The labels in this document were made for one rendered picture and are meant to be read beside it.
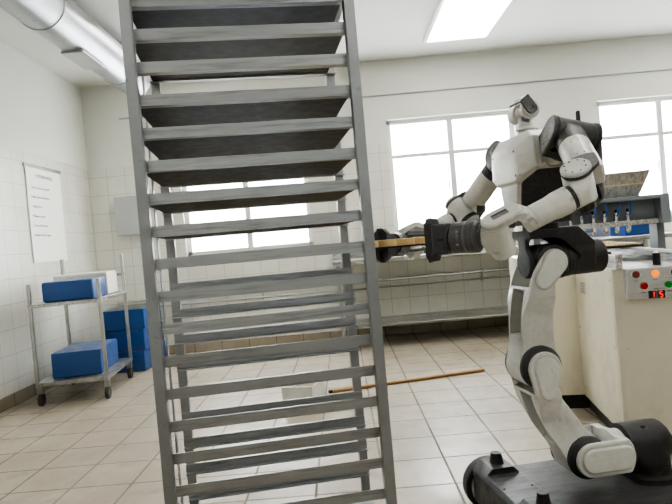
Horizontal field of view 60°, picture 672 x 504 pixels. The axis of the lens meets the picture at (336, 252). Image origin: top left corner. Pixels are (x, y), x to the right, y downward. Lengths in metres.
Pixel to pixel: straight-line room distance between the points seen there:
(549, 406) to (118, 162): 5.63
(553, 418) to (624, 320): 0.92
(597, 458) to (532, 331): 0.46
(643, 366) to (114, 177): 5.52
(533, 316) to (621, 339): 0.95
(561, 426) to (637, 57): 5.72
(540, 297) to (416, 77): 4.89
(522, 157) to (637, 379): 1.38
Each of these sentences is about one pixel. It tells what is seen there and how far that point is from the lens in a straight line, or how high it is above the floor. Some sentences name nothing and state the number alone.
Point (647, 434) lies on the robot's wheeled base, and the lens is 2.32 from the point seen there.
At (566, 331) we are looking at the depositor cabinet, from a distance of 3.58.
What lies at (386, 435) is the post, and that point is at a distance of 1.74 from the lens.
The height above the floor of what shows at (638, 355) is 0.45.
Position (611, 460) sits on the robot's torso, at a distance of 2.22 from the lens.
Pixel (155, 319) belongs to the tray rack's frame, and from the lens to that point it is 1.65.
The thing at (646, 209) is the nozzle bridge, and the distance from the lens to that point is 3.74.
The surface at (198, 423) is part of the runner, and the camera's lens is 1.72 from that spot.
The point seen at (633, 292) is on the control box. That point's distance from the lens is 2.89.
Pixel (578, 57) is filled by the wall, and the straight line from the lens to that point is 7.15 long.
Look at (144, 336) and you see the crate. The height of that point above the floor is 0.33.
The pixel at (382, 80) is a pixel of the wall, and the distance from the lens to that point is 6.62.
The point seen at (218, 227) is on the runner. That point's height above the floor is 1.14.
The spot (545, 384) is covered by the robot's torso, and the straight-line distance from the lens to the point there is 2.03.
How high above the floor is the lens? 1.07
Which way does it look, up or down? 1 degrees down
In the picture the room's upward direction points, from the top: 5 degrees counter-clockwise
